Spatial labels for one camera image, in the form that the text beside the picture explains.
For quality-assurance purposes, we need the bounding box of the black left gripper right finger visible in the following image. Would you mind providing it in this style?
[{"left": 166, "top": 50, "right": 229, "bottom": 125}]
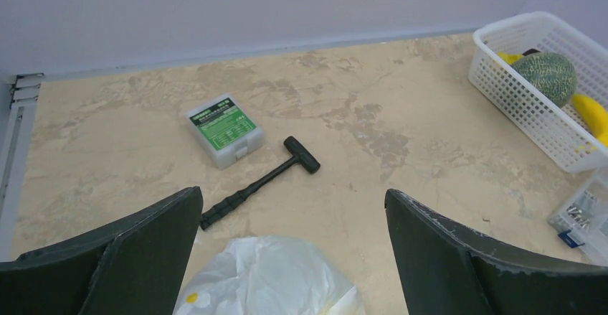
[{"left": 384, "top": 189, "right": 607, "bottom": 314}]

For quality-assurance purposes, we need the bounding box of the yellow fake banana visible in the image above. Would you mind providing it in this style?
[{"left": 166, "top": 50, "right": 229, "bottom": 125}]
[{"left": 572, "top": 94, "right": 607, "bottom": 146}]

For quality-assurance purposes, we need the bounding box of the white plastic shopping bag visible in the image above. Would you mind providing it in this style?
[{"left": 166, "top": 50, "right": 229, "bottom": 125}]
[{"left": 174, "top": 235, "right": 366, "bottom": 314}]

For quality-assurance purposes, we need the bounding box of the green fake melon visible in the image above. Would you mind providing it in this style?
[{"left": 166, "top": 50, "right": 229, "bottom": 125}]
[{"left": 511, "top": 52, "right": 578, "bottom": 108}]

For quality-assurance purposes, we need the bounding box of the white plastic basket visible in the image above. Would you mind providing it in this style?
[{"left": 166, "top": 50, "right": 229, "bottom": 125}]
[{"left": 468, "top": 11, "right": 607, "bottom": 173}]

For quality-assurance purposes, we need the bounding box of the black rubber mallet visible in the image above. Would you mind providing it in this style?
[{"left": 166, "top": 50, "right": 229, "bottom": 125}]
[{"left": 199, "top": 136, "right": 320, "bottom": 231}]

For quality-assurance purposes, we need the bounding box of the aluminium frame rail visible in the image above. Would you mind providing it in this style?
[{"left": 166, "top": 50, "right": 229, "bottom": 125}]
[{"left": 1, "top": 73, "right": 44, "bottom": 262}]

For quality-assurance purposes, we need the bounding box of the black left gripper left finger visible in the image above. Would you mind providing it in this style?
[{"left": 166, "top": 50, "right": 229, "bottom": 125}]
[{"left": 1, "top": 187, "right": 203, "bottom": 314}]

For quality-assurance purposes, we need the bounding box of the green labelled screw box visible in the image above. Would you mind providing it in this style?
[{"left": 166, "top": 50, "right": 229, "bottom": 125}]
[{"left": 185, "top": 93, "right": 265, "bottom": 170}]

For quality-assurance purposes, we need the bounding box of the yellow fake lemon in basket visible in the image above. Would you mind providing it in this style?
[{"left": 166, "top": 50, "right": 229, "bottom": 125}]
[{"left": 497, "top": 52, "right": 524, "bottom": 65}]

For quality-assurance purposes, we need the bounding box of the clear compartment screw organizer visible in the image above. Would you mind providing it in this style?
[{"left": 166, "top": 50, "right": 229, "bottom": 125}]
[{"left": 547, "top": 168, "right": 607, "bottom": 266}]

